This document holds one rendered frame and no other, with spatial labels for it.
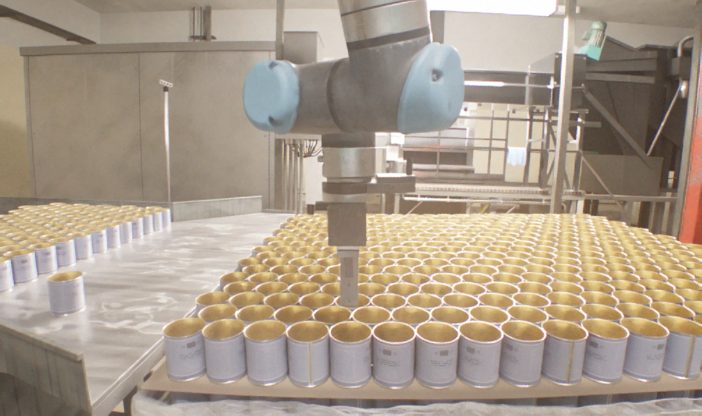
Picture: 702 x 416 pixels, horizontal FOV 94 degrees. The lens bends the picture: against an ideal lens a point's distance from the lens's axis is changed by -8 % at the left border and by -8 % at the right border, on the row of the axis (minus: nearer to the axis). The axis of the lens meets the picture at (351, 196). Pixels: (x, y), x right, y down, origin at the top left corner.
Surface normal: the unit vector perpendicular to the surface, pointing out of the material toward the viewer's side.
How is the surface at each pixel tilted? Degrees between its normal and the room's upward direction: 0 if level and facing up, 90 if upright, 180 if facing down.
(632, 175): 90
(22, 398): 90
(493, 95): 90
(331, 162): 91
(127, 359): 0
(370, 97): 111
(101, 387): 0
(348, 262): 120
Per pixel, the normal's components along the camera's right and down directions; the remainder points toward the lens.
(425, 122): -0.31, 0.87
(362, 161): 0.42, 0.11
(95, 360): 0.03, -0.99
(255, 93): -0.58, 0.11
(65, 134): -0.04, 0.13
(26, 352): -0.32, 0.11
